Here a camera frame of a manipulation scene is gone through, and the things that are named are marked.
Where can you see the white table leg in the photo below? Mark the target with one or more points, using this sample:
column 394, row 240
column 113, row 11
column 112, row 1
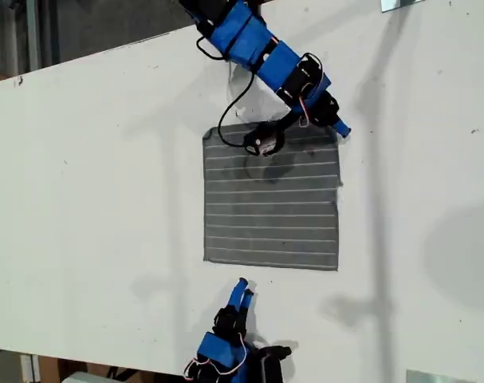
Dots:
column 28, row 369

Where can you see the grey striped square towel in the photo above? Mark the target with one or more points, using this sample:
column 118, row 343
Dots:
column 265, row 223

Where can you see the white container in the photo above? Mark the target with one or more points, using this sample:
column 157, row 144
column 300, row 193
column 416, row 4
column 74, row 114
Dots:
column 84, row 378

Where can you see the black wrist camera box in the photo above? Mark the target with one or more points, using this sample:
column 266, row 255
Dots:
column 271, row 365
column 263, row 139

